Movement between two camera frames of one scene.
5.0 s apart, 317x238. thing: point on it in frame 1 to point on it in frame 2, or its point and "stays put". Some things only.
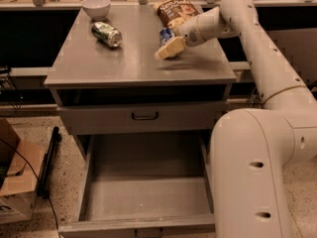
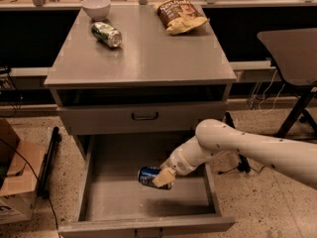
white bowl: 96,7 stays put
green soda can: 106,34 stays put
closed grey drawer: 146,118 stays put
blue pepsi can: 165,34 to 147,175
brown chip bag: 171,12 stays put
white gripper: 188,30 to 175,163
